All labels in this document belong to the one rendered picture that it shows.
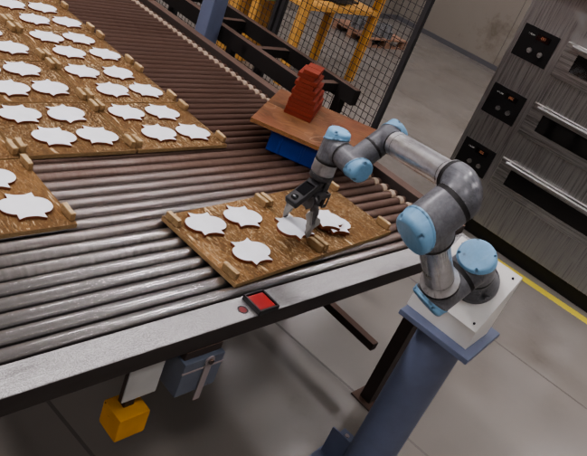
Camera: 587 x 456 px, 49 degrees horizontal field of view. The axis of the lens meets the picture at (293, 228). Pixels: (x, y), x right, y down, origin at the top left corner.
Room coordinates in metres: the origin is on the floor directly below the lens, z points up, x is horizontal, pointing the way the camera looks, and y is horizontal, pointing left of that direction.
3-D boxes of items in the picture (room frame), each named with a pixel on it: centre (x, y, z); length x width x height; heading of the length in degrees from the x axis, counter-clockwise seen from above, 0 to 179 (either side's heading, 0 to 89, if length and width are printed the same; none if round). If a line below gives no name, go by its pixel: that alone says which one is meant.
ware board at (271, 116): (2.70, 0.07, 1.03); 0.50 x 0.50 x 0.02; 87
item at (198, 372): (1.31, 0.11, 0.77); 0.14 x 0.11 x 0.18; 145
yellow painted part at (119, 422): (1.16, 0.21, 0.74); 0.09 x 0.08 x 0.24; 145
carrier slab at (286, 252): (1.76, 0.13, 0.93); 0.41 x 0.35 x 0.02; 148
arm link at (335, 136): (1.85, -0.02, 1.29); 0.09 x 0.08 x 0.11; 45
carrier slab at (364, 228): (2.12, -0.09, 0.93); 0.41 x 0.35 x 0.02; 148
